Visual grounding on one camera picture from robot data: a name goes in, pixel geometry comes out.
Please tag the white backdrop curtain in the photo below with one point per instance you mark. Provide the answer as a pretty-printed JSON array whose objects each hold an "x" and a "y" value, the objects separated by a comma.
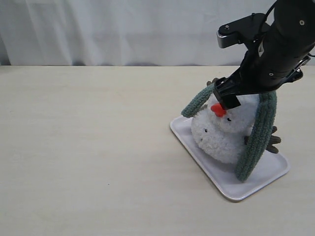
[{"x": 120, "y": 32}]

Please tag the green fuzzy scarf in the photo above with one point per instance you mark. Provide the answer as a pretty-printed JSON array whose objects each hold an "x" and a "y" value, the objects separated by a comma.
[{"x": 246, "y": 165}]

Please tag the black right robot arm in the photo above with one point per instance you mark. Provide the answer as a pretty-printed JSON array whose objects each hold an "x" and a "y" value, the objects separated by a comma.
[{"x": 293, "y": 26}]

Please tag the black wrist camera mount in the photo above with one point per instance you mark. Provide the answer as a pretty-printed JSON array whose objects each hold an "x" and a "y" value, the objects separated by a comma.
[{"x": 242, "y": 31}]

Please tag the white plush snowman toy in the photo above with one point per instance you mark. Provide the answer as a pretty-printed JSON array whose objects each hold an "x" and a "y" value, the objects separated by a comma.
[{"x": 228, "y": 135}]

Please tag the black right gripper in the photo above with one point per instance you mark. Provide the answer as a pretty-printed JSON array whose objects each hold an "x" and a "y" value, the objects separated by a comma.
[{"x": 264, "y": 68}]

